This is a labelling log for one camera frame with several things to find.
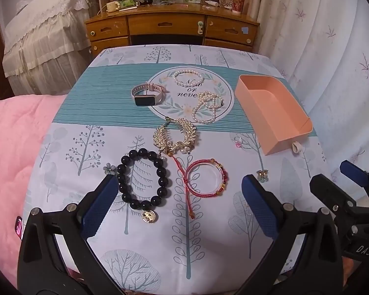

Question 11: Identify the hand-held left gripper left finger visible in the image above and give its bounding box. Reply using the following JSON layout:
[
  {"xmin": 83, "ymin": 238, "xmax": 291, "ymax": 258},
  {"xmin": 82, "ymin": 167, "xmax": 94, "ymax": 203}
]
[{"xmin": 17, "ymin": 175, "xmax": 123, "ymax": 295}]

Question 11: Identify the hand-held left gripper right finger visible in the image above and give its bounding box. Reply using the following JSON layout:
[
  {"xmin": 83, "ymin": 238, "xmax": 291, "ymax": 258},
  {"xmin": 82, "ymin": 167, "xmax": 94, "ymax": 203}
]
[{"xmin": 234, "ymin": 174, "xmax": 345, "ymax": 295}]

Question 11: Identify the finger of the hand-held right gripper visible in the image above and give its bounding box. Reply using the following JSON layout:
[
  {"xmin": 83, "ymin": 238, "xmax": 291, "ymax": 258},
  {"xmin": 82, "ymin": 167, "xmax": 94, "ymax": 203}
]
[
  {"xmin": 309, "ymin": 174, "xmax": 357, "ymax": 237},
  {"xmin": 340, "ymin": 160, "xmax": 369, "ymax": 212}
]

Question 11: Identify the red string bracelet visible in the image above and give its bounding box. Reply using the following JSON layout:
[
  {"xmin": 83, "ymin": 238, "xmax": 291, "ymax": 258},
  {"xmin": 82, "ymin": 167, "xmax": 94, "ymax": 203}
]
[{"xmin": 172, "ymin": 154, "xmax": 230, "ymax": 219}]

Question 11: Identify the black bead bracelet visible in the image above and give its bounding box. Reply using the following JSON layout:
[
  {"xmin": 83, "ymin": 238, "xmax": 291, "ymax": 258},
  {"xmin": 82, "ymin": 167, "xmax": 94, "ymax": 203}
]
[{"xmin": 117, "ymin": 148, "xmax": 169, "ymax": 223}]

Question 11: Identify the clear round bangle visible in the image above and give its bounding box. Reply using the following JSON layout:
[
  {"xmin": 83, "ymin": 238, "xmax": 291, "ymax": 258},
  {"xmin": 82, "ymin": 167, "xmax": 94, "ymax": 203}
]
[{"xmin": 188, "ymin": 162, "xmax": 226, "ymax": 193}]

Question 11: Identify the gold leaf bracelet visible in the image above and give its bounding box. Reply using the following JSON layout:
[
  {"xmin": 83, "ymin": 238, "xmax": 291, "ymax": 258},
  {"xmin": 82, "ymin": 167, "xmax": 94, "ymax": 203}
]
[{"xmin": 153, "ymin": 117, "xmax": 200, "ymax": 156}]

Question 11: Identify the pink box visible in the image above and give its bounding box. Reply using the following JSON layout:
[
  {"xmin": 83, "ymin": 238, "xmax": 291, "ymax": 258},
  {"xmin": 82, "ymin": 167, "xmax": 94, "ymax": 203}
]
[{"xmin": 234, "ymin": 74, "xmax": 313, "ymax": 156}]

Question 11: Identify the pink smart watch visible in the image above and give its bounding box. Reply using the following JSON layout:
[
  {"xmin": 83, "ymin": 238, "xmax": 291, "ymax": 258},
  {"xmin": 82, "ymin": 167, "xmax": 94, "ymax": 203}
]
[{"xmin": 131, "ymin": 81, "xmax": 169, "ymax": 106}]

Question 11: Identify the long pearl necklace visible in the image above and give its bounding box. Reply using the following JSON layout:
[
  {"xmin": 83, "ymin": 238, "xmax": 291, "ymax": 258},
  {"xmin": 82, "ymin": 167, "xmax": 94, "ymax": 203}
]
[{"xmin": 192, "ymin": 90, "xmax": 225, "ymax": 125}]

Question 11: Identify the short pearl bracelet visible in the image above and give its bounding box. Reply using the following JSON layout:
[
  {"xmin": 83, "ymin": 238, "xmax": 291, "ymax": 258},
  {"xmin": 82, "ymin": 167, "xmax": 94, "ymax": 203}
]
[{"xmin": 173, "ymin": 69, "xmax": 206, "ymax": 88}]

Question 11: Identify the tree print tablecloth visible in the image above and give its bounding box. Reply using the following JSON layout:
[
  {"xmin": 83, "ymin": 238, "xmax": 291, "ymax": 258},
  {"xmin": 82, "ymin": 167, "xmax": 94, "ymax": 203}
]
[{"xmin": 23, "ymin": 44, "xmax": 336, "ymax": 295}]

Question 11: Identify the pink quilted blanket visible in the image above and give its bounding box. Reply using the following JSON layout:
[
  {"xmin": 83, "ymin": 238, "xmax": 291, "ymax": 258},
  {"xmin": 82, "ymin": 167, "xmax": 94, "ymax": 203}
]
[{"xmin": 0, "ymin": 94, "xmax": 80, "ymax": 286}]

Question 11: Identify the white leaf print curtain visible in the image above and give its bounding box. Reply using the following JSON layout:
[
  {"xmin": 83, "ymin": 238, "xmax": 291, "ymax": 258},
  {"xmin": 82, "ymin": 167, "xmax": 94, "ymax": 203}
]
[{"xmin": 252, "ymin": 0, "xmax": 369, "ymax": 197}]

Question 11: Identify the cream lace cover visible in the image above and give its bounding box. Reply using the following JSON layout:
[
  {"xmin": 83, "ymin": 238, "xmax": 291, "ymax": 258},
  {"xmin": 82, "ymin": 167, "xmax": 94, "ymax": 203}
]
[{"xmin": 1, "ymin": 0, "xmax": 91, "ymax": 96}]

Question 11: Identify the wooden desk with drawers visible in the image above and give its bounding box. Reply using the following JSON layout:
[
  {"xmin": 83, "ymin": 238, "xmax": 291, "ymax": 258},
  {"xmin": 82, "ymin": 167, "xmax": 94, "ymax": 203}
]
[{"xmin": 85, "ymin": 1, "xmax": 260, "ymax": 57}]

